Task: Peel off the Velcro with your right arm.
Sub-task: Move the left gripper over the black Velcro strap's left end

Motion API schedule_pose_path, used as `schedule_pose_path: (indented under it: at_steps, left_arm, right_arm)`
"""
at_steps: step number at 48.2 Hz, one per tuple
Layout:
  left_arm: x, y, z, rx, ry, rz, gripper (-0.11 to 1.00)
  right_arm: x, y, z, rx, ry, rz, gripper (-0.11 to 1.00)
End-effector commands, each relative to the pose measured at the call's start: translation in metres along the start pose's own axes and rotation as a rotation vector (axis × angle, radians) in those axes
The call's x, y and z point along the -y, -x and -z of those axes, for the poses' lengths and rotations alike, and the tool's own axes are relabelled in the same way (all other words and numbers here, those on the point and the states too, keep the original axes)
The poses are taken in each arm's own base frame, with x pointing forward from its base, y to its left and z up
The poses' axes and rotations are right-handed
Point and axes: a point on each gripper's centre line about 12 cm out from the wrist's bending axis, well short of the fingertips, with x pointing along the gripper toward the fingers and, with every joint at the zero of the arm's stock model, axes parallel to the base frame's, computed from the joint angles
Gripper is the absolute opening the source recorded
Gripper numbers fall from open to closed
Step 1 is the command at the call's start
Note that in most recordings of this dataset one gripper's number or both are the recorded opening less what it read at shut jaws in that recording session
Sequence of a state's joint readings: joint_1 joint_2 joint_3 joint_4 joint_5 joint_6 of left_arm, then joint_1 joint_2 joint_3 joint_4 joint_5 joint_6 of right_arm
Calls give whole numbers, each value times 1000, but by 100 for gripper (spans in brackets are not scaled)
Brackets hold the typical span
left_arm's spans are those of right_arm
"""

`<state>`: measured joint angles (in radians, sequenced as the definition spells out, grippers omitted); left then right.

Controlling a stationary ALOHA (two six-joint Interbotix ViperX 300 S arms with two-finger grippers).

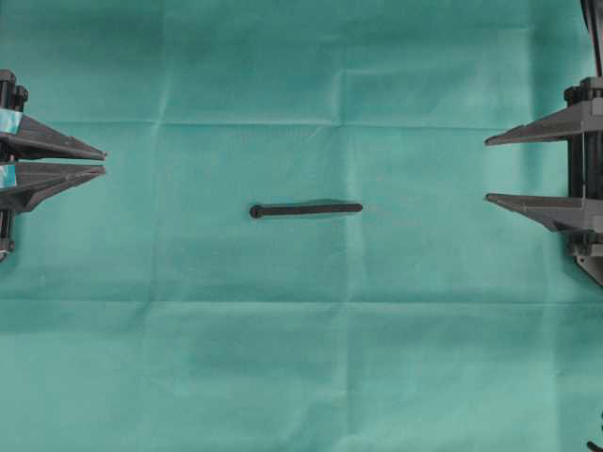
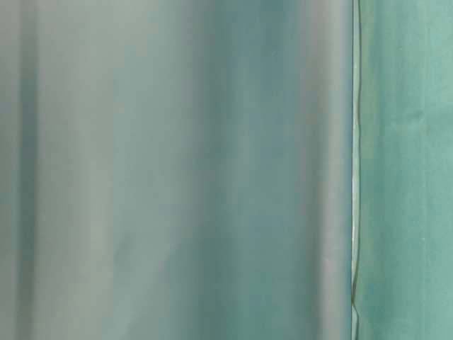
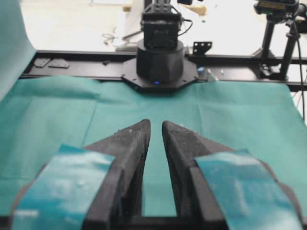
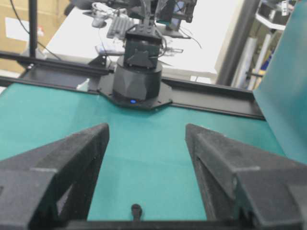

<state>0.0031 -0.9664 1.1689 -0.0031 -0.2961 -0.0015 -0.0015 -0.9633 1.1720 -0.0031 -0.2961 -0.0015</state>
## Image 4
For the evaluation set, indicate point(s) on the black vertical pole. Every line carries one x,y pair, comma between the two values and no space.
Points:
32,28

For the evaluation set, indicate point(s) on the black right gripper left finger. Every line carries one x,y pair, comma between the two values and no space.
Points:
47,186

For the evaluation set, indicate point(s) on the cardboard box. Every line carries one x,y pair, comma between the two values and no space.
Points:
14,23

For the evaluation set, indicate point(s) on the green side panel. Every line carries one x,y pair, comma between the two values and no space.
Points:
282,94

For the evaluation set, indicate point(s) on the black aluminium frame rail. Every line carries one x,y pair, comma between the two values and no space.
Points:
65,75

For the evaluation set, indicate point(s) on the grey keyboard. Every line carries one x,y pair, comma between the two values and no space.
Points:
118,27

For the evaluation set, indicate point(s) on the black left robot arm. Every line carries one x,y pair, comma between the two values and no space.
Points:
136,81

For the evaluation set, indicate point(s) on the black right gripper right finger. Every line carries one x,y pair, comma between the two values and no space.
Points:
242,183

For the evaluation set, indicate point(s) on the white background desk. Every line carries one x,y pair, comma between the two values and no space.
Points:
81,38

